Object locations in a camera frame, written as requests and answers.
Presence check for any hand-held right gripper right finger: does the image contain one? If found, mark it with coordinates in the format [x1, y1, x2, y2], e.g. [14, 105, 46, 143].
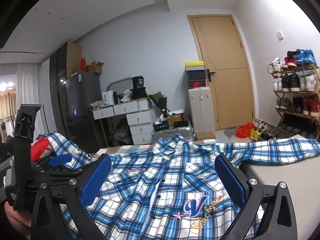
[214, 153, 297, 240]

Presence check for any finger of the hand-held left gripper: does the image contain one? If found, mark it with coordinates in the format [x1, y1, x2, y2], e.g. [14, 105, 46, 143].
[47, 153, 84, 177]

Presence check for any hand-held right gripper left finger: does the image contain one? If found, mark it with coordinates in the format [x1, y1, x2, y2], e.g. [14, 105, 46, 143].
[30, 154, 113, 240]

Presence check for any blue white plaid shirt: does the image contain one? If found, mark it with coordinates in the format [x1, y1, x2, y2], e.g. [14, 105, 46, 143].
[37, 131, 320, 240]

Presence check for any person's left hand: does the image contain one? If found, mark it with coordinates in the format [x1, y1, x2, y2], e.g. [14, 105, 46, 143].
[4, 202, 32, 240]

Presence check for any red white cloth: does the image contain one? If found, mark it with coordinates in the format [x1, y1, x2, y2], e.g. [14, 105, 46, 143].
[31, 137, 55, 161]

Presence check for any flat cardboard box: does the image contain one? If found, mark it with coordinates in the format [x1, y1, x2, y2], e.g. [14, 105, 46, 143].
[196, 132, 216, 141]

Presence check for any orange plastic bag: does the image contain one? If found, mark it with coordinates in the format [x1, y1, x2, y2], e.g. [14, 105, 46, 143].
[236, 122, 254, 139]

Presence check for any dark cloth bundle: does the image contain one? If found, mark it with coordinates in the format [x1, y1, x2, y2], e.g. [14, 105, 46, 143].
[109, 118, 133, 145]

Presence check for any yellow plastic bag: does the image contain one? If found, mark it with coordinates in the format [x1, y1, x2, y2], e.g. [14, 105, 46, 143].
[249, 127, 262, 140]

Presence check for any dark grey refrigerator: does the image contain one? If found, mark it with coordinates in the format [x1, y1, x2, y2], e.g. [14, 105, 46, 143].
[65, 71, 106, 153]

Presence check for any heap of mixed shoes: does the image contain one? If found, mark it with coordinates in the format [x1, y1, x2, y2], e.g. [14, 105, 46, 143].
[254, 120, 279, 141]

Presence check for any white sheer curtain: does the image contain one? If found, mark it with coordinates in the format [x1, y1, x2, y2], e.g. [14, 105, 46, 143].
[16, 63, 51, 130]

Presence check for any white desk with drawers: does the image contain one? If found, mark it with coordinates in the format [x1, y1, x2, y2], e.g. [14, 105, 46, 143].
[91, 97, 158, 146]

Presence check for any silver hard suitcase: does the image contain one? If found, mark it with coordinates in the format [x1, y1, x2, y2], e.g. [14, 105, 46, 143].
[151, 126, 195, 145]

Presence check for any dark glass wardrobe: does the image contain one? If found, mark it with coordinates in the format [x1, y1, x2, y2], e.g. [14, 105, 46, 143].
[49, 42, 83, 132]

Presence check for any white hard suitcase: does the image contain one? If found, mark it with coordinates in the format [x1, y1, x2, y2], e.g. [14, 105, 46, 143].
[188, 86, 215, 137]

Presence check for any white electric kettle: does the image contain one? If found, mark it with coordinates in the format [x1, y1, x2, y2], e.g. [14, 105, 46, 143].
[102, 91, 114, 106]

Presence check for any open brown cardboard box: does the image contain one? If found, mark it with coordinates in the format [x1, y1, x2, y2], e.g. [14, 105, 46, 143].
[166, 113, 186, 126]

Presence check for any grey curved chair back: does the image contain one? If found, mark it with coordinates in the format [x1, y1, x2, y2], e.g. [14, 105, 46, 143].
[106, 77, 133, 93]

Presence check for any beige wooden door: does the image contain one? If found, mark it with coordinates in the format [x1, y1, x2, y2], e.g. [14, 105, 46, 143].
[187, 14, 256, 131]

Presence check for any black red shoebox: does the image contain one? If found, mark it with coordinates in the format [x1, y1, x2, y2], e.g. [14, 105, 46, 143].
[188, 80, 208, 89]

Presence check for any black appliance box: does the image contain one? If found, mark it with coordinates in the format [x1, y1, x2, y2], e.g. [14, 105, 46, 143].
[131, 76, 148, 99]

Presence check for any wooden shoe rack with shoes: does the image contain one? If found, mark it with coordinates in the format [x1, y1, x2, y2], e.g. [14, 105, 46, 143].
[267, 48, 320, 135]

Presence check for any yellow shoebox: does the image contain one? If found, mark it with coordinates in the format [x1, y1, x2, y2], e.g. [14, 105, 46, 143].
[185, 61, 204, 71]

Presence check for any black door handle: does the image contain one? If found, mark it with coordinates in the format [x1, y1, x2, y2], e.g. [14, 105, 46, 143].
[205, 68, 216, 82]

